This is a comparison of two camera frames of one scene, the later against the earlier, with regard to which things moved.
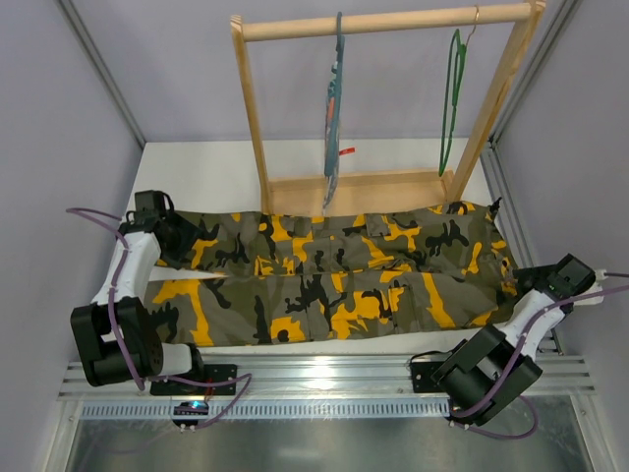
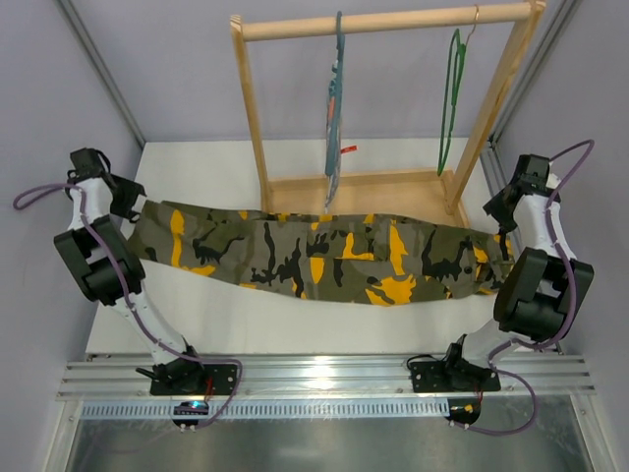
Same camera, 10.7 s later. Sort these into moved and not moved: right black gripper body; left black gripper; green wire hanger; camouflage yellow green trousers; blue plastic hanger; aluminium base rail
Moved: camouflage yellow green trousers; right black gripper body; left black gripper
Not moved: aluminium base rail; blue plastic hanger; green wire hanger
